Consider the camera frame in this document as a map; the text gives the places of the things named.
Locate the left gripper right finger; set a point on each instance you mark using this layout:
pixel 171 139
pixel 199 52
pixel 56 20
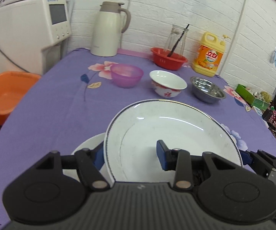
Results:
pixel 181 162

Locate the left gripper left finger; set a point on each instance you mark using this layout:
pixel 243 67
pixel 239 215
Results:
pixel 87 173

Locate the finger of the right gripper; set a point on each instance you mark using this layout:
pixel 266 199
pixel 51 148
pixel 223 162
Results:
pixel 246 158

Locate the large white plate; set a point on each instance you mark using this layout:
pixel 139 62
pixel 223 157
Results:
pixel 131 137

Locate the stainless steel bowl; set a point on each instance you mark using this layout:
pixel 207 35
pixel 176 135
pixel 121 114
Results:
pixel 206 91

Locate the white red patterned bowl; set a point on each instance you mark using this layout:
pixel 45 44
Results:
pixel 167 84

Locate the purple plastic bowl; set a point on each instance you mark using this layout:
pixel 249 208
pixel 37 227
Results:
pixel 125 75

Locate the small white plate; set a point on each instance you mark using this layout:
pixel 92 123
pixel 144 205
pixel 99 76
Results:
pixel 95 145

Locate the green box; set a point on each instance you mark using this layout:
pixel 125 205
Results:
pixel 250 99

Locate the purple floral tablecloth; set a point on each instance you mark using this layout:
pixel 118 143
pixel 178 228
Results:
pixel 67 106

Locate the red plastic basket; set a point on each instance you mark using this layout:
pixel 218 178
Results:
pixel 172 63

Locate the yellow detergent bottle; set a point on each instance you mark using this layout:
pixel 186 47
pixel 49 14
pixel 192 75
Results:
pixel 210 53

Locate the orange plastic basin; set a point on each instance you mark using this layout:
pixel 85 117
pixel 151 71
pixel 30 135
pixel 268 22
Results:
pixel 13 87

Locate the black stirring stick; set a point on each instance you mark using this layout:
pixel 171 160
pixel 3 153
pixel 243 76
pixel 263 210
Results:
pixel 178 40

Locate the white thermos jug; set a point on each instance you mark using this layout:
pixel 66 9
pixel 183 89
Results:
pixel 111 21

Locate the glass pitcher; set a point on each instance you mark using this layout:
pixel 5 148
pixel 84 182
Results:
pixel 176 39

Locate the white water dispenser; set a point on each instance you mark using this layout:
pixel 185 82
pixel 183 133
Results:
pixel 31 35

